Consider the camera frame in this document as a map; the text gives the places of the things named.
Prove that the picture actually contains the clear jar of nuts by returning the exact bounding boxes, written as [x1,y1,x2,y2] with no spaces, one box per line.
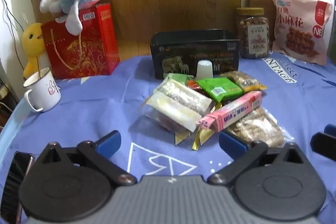
[235,7,270,59]

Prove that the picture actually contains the pink candy box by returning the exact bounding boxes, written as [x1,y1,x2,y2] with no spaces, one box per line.
[197,91,263,132]

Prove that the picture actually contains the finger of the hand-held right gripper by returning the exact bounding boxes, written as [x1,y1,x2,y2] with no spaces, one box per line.
[310,124,336,159]

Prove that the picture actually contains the gold foil packet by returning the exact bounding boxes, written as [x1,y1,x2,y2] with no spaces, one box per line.
[175,124,219,151]

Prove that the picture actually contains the clear wrapped cream cake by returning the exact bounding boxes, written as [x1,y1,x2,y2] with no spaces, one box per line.
[155,81,213,114]
[143,93,203,133]

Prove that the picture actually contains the red gift box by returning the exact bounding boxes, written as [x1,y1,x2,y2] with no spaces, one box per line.
[41,3,120,80]

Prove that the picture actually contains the yellow duck plush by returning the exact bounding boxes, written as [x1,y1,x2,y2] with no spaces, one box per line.
[22,23,50,79]

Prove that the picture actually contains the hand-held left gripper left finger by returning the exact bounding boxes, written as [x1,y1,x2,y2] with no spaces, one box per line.
[35,131,137,186]

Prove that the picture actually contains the pink snack bag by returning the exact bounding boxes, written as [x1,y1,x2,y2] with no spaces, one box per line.
[269,0,333,66]

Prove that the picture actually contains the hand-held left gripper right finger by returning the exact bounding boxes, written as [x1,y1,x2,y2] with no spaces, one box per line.
[208,132,308,186]

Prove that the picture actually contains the small white plastic cup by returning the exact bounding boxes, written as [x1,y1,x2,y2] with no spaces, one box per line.
[196,60,214,78]

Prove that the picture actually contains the blue printed tablecloth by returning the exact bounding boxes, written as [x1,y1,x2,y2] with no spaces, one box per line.
[0,52,336,224]

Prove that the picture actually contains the clear bag of seeds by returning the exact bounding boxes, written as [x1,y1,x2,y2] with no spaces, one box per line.
[226,106,285,148]

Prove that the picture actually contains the pale green snack packet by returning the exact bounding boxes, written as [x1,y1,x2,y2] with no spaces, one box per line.
[163,73,196,85]

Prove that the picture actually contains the black cable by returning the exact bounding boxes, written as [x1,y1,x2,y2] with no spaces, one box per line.
[0,0,24,62]

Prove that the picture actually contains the red snack packet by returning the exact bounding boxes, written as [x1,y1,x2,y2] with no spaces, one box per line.
[187,80,203,90]

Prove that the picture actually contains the white enamel mug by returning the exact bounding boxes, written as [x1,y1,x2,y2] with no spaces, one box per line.
[23,68,61,112]

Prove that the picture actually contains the smartphone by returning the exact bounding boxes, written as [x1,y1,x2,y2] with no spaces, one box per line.
[2,152,34,224]

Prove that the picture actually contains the black storage box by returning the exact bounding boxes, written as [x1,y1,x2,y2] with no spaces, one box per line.
[150,29,240,81]

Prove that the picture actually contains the yellow peanut packet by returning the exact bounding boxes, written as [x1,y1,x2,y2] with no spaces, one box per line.
[219,71,268,92]

